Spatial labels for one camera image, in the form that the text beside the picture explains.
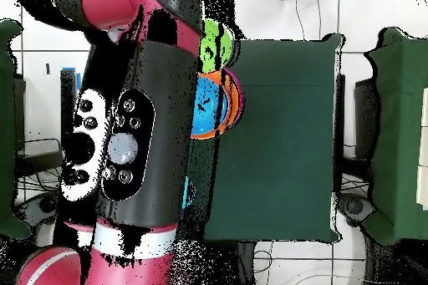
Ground large blue bowl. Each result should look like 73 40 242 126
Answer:
191 77 230 135

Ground large orange bowl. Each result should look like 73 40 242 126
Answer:
190 69 241 140

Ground large pink bowl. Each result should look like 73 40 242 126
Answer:
227 68 245 125

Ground small green bowl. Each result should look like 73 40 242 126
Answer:
198 18 234 74

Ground small blue bowl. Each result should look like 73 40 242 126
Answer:
181 176 196 210

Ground dark green tablecloth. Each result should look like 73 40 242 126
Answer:
185 32 345 244

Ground blue tape strip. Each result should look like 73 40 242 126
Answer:
61 67 82 90

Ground green cloth covered side table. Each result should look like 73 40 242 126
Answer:
0 18 33 241
362 27 428 246

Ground white box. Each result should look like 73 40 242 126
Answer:
416 87 428 211

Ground black metal post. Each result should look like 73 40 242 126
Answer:
334 74 347 165
59 68 81 145

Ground tangled black floor cables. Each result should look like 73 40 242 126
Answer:
14 167 63 199

